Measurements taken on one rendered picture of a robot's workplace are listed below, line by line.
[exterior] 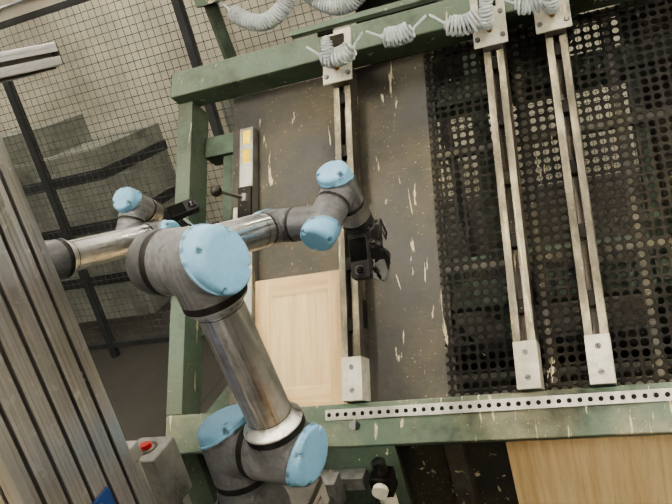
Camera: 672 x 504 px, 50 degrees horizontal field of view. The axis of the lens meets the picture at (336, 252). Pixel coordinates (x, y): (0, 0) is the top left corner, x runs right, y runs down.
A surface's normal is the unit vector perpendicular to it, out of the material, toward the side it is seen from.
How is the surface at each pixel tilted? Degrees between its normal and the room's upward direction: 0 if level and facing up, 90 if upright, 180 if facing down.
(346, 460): 90
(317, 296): 53
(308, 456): 98
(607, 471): 90
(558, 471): 90
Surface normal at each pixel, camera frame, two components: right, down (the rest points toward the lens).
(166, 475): 0.92, -0.14
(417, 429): -0.38, -0.26
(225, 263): 0.79, -0.16
